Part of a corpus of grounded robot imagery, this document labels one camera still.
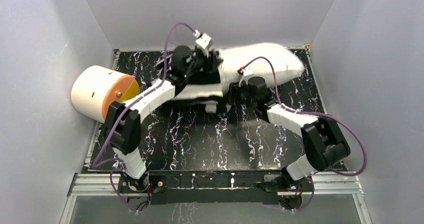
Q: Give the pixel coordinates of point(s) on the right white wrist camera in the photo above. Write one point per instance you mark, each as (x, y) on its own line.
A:
(246, 71)

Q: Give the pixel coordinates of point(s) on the white orange cylinder roll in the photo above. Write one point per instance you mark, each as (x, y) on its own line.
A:
(97, 87)

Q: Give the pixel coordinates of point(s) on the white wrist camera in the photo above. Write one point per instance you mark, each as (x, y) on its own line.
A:
(203, 42)
(246, 71)

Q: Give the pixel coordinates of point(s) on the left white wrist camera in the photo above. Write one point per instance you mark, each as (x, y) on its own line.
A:
(203, 42)

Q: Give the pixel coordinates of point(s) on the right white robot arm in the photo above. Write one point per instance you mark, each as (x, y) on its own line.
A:
(323, 141)

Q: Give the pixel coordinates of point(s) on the black white striped pillowcase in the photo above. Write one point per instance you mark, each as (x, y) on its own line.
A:
(209, 90)

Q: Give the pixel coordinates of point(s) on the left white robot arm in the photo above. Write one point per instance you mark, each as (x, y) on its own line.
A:
(122, 127)

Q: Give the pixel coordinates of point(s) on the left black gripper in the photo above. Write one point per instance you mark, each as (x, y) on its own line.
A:
(212, 60)

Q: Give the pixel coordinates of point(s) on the white pillow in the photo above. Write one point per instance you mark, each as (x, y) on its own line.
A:
(271, 61)

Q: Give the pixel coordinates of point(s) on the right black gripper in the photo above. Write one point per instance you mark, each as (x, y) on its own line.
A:
(236, 88)

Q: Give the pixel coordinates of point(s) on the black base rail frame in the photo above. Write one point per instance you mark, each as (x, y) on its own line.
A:
(266, 187)

